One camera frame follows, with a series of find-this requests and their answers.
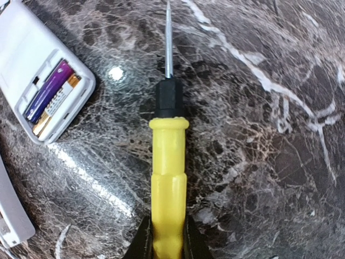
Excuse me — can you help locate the purple AAA battery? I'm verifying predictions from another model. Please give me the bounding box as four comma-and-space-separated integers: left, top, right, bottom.
25, 60, 74, 124

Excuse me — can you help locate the grey remote control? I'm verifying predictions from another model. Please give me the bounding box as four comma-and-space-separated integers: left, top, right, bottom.
1, 1, 96, 145

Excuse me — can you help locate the yellow handled screwdriver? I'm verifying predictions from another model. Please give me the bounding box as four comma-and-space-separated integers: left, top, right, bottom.
149, 3, 189, 258

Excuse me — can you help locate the gold ultra AAA battery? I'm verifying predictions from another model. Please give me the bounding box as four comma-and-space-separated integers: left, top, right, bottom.
32, 74, 81, 136

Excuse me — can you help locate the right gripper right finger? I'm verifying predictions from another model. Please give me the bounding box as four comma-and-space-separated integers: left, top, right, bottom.
183, 215, 214, 259

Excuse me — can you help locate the white slim remote control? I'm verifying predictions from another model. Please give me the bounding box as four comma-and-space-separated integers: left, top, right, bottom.
0, 162, 36, 248

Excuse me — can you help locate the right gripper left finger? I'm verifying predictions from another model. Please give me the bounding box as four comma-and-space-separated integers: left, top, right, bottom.
126, 216, 153, 259

